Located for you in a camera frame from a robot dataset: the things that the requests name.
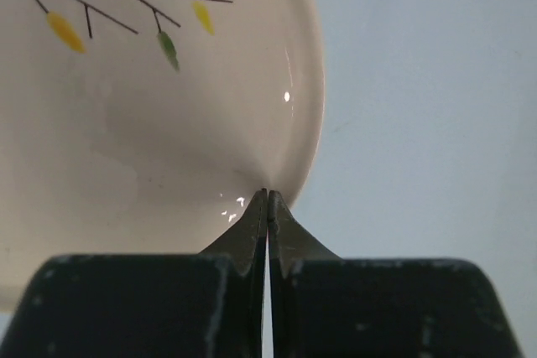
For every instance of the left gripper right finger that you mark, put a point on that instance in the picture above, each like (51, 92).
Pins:
(324, 305)

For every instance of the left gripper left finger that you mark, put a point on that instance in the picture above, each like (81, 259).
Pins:
(207, 304)

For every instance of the cream plate with branch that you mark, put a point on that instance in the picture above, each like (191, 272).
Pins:
(139, 126)

